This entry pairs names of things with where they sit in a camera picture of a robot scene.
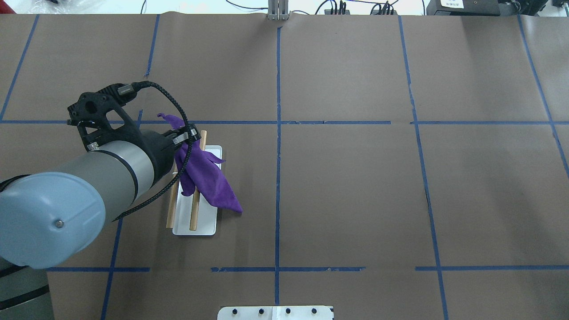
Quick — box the purple towel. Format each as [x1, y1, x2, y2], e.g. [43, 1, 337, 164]
[174, 140, 243, 213]

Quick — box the white wooden towel rack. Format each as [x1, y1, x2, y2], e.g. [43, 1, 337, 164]
[165, 130, 223, 236]

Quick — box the clear plastic wrap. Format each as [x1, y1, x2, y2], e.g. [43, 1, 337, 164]
[26, 0, 105, 14]

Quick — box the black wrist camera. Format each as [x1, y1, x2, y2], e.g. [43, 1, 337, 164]
[67, 83, 143, 152]

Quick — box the black mini computer box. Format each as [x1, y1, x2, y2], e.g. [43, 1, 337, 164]
[425, 0, 501, 16]

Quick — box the brown paper table cover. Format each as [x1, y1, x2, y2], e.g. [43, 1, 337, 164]
[1, 12, 568, 320]

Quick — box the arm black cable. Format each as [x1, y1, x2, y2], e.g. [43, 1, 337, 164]
[111, 81, 196, 222]

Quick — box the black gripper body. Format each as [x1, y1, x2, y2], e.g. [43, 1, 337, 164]
[133, 130, 181, 178]

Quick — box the aluminium frame post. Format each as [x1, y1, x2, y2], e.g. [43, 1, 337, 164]
[267, 0, 290, 21]

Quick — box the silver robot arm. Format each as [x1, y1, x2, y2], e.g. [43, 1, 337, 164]
[0, 125, 199, 320]

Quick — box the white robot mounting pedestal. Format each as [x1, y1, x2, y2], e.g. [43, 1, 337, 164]
[217, 305, 335, 320]

